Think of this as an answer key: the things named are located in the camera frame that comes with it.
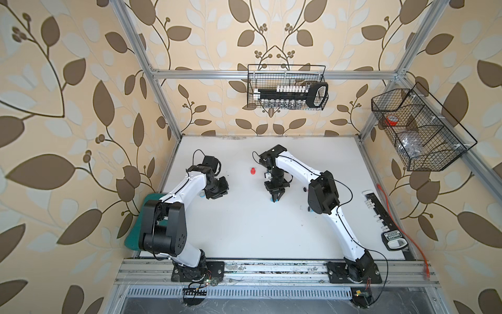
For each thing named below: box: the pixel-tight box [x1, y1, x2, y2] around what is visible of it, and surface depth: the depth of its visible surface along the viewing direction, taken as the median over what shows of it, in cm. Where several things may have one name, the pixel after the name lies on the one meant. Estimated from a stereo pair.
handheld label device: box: [362, 189, 409, 252], surface depth 84 cm
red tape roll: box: [384, 115, 399, 127], surface depth 84 cm
